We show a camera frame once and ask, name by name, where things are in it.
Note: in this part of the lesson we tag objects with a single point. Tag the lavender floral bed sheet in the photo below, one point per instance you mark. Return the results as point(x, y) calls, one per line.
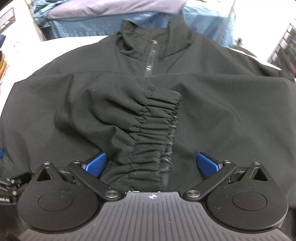
point(25, 59)

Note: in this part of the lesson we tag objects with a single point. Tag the grey blanket on bed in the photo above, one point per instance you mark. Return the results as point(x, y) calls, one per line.
point(74, 9)

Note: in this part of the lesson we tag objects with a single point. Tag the black BLAENZAIGA jacket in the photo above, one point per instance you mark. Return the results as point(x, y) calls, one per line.
point(152, 100)

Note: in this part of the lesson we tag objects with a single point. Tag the white device with screen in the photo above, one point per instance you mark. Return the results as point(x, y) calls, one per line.
point(7, 19)

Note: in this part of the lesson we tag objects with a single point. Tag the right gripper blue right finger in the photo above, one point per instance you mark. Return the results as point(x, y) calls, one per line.
point(207, 164)

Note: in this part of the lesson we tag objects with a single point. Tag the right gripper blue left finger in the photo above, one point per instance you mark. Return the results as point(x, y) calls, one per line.
point(96, 164)

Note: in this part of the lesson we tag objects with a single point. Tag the wall power socket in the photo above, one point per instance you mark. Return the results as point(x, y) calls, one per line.
point(238, 42)

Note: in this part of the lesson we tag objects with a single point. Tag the folded mustard yellow garment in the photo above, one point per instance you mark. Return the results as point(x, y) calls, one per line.
point(2, 64)

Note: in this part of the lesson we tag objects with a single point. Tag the black metal storage rack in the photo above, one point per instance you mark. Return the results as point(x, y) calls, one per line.
point(283, 55)

